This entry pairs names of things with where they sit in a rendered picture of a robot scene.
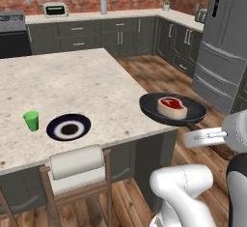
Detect grey island cabinet base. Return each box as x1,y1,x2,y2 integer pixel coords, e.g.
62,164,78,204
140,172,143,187
0,128,178,220

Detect small potted plant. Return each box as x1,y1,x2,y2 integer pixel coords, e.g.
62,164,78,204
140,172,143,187
161,0,172,13

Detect grey base cupboard run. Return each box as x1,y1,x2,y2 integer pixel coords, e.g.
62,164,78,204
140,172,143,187
25,15,205,79

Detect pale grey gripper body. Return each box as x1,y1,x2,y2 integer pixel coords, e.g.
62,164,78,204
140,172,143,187
183,127,229,149

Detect dark blue white plate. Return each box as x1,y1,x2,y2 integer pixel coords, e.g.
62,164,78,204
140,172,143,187
45,113,93,142

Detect wooden stool with white cushion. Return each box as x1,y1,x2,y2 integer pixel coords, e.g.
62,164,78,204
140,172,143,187
38,144,114,227

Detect raw red steak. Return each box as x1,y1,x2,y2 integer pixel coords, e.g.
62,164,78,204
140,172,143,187
156,96,189,121

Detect grey steel fridge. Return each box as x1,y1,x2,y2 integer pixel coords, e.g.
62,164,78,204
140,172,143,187
191,0,247,116

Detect green cup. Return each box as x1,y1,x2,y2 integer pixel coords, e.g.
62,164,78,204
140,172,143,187
22,110,41,132

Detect grey cylindrical canister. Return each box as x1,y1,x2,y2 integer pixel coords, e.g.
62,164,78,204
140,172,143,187
99,0,108,15

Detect white toaster oven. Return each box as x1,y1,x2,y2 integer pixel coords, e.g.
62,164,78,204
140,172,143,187
42,1,70,19

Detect black frying pan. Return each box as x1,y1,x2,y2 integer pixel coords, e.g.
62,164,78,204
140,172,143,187
138,92,208,130

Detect black stove with oven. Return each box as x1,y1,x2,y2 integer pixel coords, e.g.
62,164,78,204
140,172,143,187
0,10,34,60

